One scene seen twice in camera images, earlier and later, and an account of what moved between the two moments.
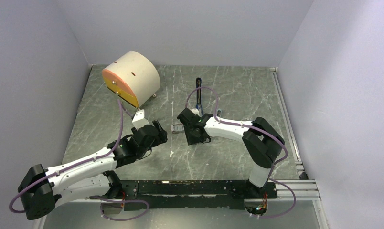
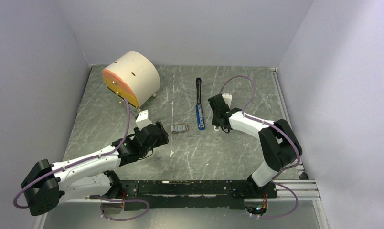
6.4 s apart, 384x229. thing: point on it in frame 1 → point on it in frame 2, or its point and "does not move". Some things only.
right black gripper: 191,140 → 214,120
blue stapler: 198,95 does not move
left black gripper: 161,136 does not move
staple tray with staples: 177,129 does not move
